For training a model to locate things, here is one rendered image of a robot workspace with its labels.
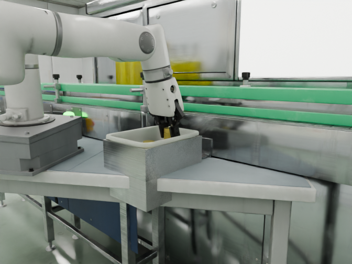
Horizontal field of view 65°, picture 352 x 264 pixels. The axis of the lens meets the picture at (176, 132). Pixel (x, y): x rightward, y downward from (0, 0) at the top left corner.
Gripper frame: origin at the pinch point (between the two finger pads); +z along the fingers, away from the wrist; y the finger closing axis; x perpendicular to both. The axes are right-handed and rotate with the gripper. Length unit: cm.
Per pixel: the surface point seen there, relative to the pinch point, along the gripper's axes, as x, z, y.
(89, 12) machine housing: -39, -41, 89
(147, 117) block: -3.2, -1.6, 12.6
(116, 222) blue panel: 8, 42, 35
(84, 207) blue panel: 9, 43, 59
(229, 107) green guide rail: -15.6, -2.4, -10.4
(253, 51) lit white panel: -35.9, -14.6, -8.0
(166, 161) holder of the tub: 9.0, 3.7, -6.9
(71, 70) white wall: -271, 38, 624
